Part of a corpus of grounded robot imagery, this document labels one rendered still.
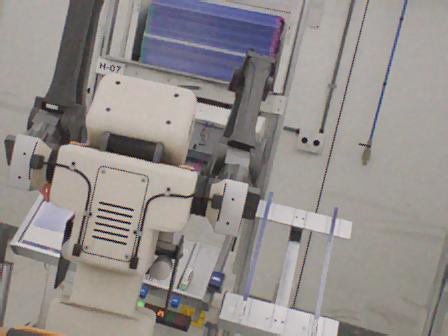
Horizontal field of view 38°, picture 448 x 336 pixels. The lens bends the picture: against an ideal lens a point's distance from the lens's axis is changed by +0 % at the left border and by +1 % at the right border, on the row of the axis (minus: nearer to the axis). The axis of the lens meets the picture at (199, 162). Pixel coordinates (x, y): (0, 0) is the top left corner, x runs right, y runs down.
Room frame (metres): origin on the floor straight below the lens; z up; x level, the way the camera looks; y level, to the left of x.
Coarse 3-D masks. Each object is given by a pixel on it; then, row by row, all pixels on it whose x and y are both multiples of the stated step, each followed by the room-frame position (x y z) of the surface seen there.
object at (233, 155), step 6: (228, 150) 1.44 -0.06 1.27; (234, 150) 1.44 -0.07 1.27; (240, 150) 1.45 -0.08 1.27; (228, 156) 1.41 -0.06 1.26; (234, 156) 1.42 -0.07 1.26; (240, 156) 1.43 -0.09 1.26; (246, 156) 1.44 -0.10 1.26; (228, 162) 1.40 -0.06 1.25; (234, 162) 1.40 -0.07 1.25; (240, 162) 1.41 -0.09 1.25; (246, 162) 1.41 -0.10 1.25; (246, 168) 1.40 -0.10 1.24
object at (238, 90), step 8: (232, 80) 1.78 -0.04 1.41; (272, 80) 1.78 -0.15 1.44; (232, 88) 1.80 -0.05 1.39; (240, 88) 1.81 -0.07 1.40; (264, 88) 1.78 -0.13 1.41; (240, 96) 1.80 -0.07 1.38; (264, 96) 1.79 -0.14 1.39; (232, 112) 1.83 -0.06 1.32; (232, 120) 1.85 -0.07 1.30; (224, 128) 1.91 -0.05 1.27; (232, 128) 1.86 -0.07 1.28; (224, 136) 1.88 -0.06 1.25; (208, 160) 2.00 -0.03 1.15; (208, 168) 1.96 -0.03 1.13; (208, 176) 1.97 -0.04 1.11
